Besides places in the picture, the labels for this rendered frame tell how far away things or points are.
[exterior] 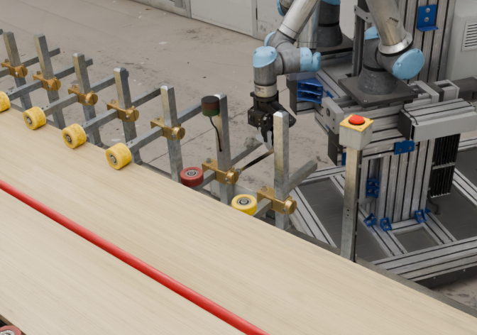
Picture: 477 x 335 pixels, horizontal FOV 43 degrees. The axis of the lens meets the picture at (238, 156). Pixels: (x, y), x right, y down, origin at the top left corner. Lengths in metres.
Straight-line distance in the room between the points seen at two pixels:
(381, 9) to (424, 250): 1.23
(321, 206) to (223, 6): 3.17
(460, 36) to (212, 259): 1.38
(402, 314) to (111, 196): 0.99
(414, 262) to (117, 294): 1.50
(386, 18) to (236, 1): 3.76
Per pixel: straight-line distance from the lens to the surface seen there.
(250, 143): 2.30
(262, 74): 1.92
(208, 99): 1.98
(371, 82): 2.28
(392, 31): 2.07
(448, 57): 2.62
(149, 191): 2.03
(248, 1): 5.59
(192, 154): 3.90
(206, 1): 6.00
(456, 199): 3.22
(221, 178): 2.16
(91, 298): 1.69
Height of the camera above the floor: 2.06
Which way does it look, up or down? 32 degrees down
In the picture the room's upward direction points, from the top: 3 degrees counter-clockwise
